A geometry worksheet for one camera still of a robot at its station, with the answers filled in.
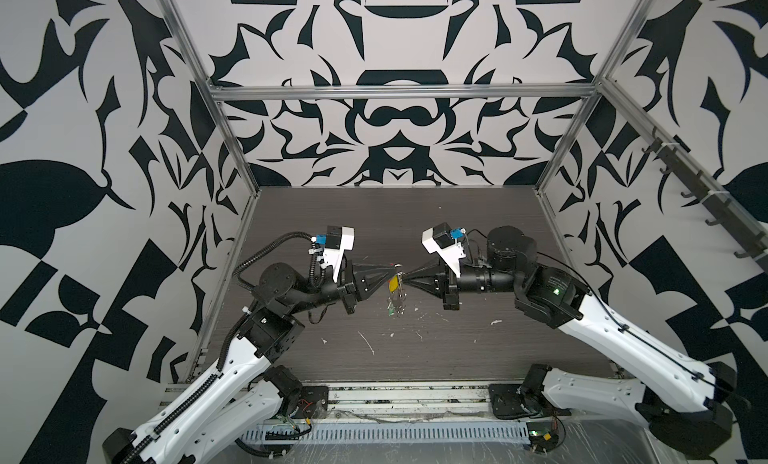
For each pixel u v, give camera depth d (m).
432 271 0.53
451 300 0.50
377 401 0.76
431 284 0.56
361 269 0.52
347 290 0.49
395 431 0.71
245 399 0.58
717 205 0.58
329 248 0.49
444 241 0.48
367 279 0.57
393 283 0.58
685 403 0.39
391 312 0.90
